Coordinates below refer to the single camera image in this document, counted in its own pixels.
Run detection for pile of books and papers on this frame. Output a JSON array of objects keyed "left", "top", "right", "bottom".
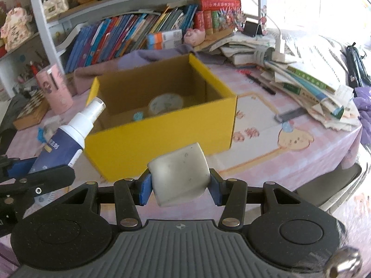
[{"left": 209, "top": 32, "right": 361, "bottom": 132}]

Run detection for red thick book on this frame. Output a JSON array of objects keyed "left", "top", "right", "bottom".
[{"left": 194, "top": 0, "right": 242, "bottom": 12}]

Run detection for yellow tape roll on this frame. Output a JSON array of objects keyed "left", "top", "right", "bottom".
[{"left": 148, "top": 93, "right": 184, "bottom": 116}]

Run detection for white power adapter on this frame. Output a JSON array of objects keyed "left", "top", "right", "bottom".
[{"left": 274, "top": 35, "right": 287, "bottom": 61}]

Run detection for black pen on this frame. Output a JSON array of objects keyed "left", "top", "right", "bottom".
[{"left": 246, "top": 73, "right": 277, "bottom": 95}]

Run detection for red spined book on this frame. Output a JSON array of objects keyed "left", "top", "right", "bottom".
[{"left": 194, "top": 11, "right": 213, "bottom": 35}]

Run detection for yellow cardboard box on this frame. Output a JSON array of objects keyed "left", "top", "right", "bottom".
[{"left": 84, "top": 53, "right": 239, "bottom": 182}]

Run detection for blue plastic wrapper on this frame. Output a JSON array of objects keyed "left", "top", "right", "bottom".
[{"left": 37, "top": 127, "right": 51, "bottom": 151}]

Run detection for lavender cloth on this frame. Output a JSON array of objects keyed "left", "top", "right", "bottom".
[{"left": 119, "top": 44, "right": 227, "bottom": 70}]

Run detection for round metal button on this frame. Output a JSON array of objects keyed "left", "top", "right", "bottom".
[{"left": 325, "top": 247, "right": 363, "bottom": 278}]

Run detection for grey chair seat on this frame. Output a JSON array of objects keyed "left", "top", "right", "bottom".
[{"left": 296, "top": 162, "right": 363, "bottom": 212}]

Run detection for purple fuzzy cloth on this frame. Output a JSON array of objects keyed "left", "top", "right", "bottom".
[{"left": 352, "top": 86, "right": 371, "bottom": 148}]

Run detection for white and blue spray bottle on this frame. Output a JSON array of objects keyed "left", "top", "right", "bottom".
[{"left": 27, "top": 98, "right": 106, "bottom": 174}]

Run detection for white quilted bag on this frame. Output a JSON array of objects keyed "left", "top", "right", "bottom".
[{"left": 42, "top": 0, "right": 70, "bottom": 19}]

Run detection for black pouch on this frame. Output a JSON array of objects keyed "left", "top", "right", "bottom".
[{"left": 340, "top": 42, "right": 371, "bottom": 89}]

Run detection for row of colourful books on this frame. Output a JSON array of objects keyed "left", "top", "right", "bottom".
[{"left": 64, "top": 4, "right": 199, "bottom": 74}]

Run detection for pink humidifier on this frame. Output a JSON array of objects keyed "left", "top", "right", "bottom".
[{"left": 35, "top": 64, "right": 74, "bottom": 115}]

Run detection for wooden chessboard box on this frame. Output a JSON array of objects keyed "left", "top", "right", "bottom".
[{"left": 13, "top": 88, "right": 50, "bottom": 131}]

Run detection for pen holder with brushes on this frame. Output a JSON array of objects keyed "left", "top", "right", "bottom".
[{"left": 17, "top": 51, "right": 50, "bottom": 93}]

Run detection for colourful paper ornaments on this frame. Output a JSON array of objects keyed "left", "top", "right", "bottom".
[{"left": 220, "top": 7, "right": 247, "bottom": 32}]

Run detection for black phone stand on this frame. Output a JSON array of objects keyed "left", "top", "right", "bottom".
[{"left": 242, "top": 20, "right": 264, "bottom": 38}]

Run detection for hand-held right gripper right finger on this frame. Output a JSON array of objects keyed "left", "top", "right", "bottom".
[{"left": 209, "top": 168, "right": 299, "bottom": 229}]

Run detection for pink pig toy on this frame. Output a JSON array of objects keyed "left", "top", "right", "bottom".
[{"left": 184, "top": 27, "right": 206, "bottom": 47}]

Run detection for white shelving unit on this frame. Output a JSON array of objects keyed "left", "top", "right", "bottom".
[{"left": 0, "top": 0, "right": 269, "bottom": 93}]

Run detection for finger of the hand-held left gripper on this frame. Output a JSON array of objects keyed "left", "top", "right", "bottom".
[
  {"left": 0, "top": 164, "right": 76, "bottom": 226},
  {"left": 0, "top": 154, "right": 38, "bottom": 180}
]

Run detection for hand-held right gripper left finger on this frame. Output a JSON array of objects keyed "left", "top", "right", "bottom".
[{"left": 62, "top": 173, "right": 153, "bottom": 230}]

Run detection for dark grey cloth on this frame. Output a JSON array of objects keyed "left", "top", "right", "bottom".
[{"left": 0, "top": 93, "right": 29, "bottom": 139}]

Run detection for pink paper house ornament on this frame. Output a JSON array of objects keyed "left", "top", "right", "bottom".
[{"left": 0, "top": 6, "right": 32, "bottom": 51}]

